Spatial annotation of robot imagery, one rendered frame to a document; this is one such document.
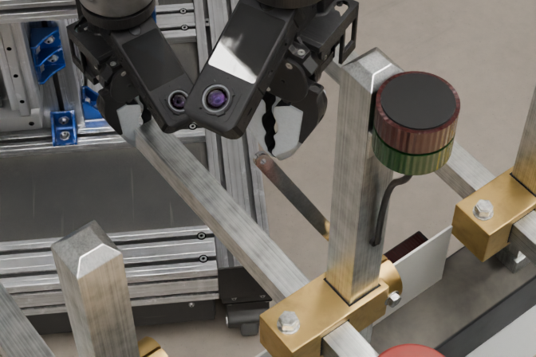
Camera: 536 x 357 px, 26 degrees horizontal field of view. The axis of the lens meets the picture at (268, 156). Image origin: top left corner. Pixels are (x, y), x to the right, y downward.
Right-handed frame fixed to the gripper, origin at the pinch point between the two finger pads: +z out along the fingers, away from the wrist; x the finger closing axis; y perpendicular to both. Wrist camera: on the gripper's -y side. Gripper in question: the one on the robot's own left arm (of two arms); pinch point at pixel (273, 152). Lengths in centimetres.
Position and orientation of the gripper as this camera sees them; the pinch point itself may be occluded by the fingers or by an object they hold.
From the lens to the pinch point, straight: 100.0
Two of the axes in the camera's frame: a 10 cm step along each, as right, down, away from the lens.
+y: 5.4, -6.5, 5.3
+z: 0.0, 6.3, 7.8
